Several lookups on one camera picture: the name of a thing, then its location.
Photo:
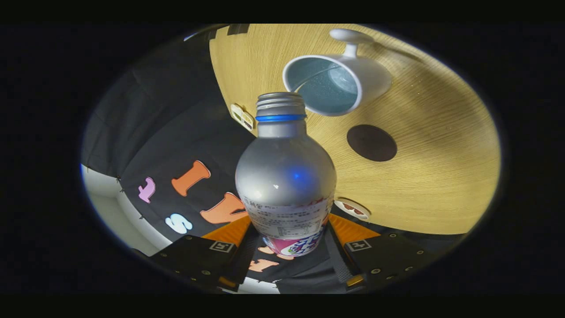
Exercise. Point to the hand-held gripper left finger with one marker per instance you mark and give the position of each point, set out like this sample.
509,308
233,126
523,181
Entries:
242,265

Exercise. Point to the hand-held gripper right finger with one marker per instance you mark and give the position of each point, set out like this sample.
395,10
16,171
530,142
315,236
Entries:
339,263

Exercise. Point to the silver juice bottle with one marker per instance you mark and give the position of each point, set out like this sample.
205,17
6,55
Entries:
284,176

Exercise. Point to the dark round coaster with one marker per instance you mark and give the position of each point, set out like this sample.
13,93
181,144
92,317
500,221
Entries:
371,142

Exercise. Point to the white cup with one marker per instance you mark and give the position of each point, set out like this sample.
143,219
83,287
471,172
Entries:
373,77

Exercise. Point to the white plate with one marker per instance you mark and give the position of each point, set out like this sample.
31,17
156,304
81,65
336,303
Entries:
342,212

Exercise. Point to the reddish brown snack piece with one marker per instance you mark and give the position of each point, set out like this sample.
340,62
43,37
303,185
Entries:
348,206
360,212

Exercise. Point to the wooden table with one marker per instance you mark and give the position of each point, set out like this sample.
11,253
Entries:
441,176

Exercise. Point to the small white divided tray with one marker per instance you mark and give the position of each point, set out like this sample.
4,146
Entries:
242,117

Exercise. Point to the black clamp block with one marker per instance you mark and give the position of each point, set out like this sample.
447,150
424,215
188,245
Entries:
238,29

